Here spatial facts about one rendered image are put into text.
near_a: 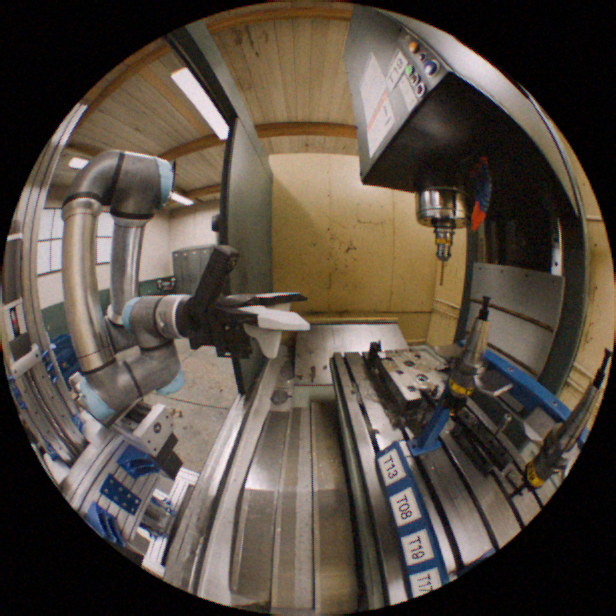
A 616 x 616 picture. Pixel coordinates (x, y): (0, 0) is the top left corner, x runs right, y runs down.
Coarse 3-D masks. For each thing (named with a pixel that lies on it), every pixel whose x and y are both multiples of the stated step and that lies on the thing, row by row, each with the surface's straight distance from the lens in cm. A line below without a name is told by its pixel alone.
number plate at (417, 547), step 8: (408, 536) 47; (416, 536) 46; (424, 536) 45; (408, 544) 47; (416, 544) 46; (424, 544) 46; (408, 552) 47; (416, 552) 46; (424, 552) 46; (432, 552) 46; (408, 560) 48; (416, 560) 47
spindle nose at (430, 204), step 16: (432, 176) 52; (448, 176) 52; (416, 192) 55; (432, 192) 50; (448, 192) 50; (464, 192) 54; (416, 208) 54; (432, 208) 49; (448, 208) 49; (464, 208) 51; (464, 224) 56
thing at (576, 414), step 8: (592, 384) 27; (584, 392) 28; (592, 392) 27; (600, 392) 27; (584, 400) 27; (592, 400) 27; (576, 408) 28; (584, 408) 27; (592, 408) 27; (568, 416) 29; (576, 416) 27; (584, 416) 27; (568, 424) 28; (576, 424) 27; (584, 424) 28; (560, 432) 28; (568, 432) 28; (576, 432) 28; (560, 440) 28; (568, 440) 28; (576, 440) 29; (568, 448) 28
